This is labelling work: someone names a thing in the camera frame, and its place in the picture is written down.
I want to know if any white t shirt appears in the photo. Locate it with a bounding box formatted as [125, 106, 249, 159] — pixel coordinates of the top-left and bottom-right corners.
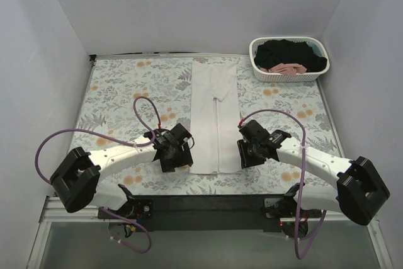
[190, 62, 241, 175]

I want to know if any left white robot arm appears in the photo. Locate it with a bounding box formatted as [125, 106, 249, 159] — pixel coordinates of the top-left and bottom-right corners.
[50, 123, 193, 219]

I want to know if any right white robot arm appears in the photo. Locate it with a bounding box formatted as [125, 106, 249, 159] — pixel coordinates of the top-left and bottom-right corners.
[237, 120, 390, 226]

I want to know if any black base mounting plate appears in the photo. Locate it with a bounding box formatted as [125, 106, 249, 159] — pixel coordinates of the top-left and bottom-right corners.
[97, 193, 327, 234]

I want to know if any floral table mat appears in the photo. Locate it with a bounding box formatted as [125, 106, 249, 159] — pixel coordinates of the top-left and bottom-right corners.
[71, 55, 339, 195]

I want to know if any pink garment in basket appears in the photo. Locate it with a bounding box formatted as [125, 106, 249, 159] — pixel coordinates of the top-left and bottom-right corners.
[259, 63, 307, 77]

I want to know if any black garment in basket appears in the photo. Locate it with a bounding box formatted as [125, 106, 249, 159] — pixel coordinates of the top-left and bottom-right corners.
[254, 39, 327, 72]

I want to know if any blue garment in basket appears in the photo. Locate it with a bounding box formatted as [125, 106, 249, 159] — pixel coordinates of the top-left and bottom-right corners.
[308, 42, 323, 57]

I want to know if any white plastic laundry basket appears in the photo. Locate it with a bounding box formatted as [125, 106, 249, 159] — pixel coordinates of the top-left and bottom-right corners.
[249, 37, 330, 83]

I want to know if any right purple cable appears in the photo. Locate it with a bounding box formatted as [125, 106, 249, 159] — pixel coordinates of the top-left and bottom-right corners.
[239, 109, 328, 260]

